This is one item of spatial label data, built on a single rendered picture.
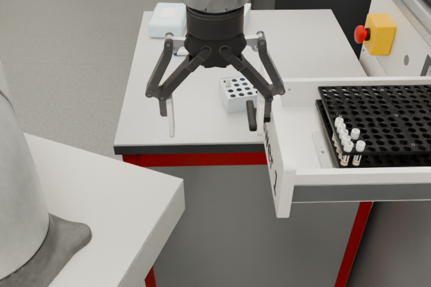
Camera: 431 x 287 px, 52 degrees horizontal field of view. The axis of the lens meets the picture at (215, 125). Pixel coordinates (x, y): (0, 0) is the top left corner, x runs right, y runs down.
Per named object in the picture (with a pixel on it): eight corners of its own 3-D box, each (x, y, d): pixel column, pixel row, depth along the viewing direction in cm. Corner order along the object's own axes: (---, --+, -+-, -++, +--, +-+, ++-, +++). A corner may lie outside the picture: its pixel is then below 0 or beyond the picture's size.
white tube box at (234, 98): (228, 113, 96) (228, 98, 94) (218, 91, 103) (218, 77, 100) (281, 105, 99) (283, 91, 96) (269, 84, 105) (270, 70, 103)
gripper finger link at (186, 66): (213, 54, 59) (205, 47, 58) (162, 106, 64) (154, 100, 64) (213, 40, 62) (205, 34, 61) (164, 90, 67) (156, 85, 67)
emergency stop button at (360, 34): (356, 47, 100) (360, 30, 97) (351, 38, 103) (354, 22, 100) (369, 46, 100) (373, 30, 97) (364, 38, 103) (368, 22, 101)
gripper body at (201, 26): (180, 14, 53) (184, 79, 59) (251, 13, 54) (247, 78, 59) (182, -10, 59) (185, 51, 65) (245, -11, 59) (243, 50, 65)
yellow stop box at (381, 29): (367, 56, 100) (374, 27, 95) (358, 41, 105) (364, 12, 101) (389, 56, 100) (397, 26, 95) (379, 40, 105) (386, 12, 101)
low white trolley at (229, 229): (149, 330, 136) (113, 144, 88) (161, 182, 184) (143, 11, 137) (337, 325, 137) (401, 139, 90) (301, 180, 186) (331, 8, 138)
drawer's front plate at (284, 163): (276, 220, 66) (284, 167, 59) (257, 105, 89) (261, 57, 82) (288, 220, 66) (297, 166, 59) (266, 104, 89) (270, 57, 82)
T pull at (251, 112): (249, 133, 70) (249, 126, 69) (245, 105, 75) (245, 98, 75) (272, 132, 70) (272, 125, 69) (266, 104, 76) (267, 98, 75)
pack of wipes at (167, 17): (182, 40, 122) (181, 25, 119) (147, 38, 123) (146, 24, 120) (188, 16, 134) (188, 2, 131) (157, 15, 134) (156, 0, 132)
